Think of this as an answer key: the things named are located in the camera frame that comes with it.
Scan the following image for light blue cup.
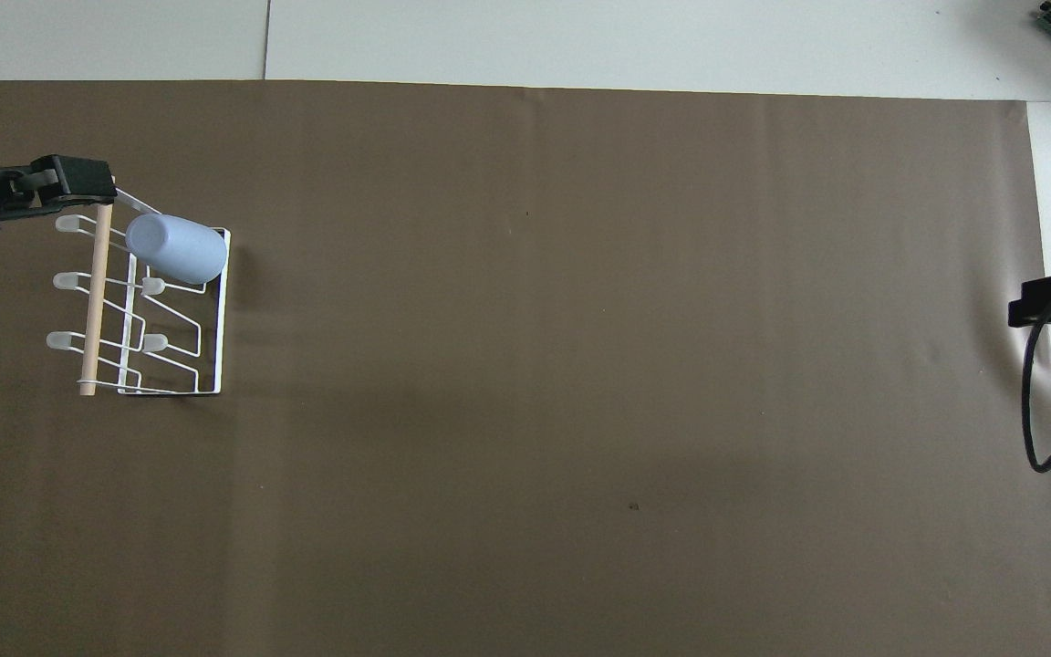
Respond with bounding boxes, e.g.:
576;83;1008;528
125;212;228;285

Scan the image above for white wire cup holder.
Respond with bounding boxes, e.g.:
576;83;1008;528
46;186;234;399

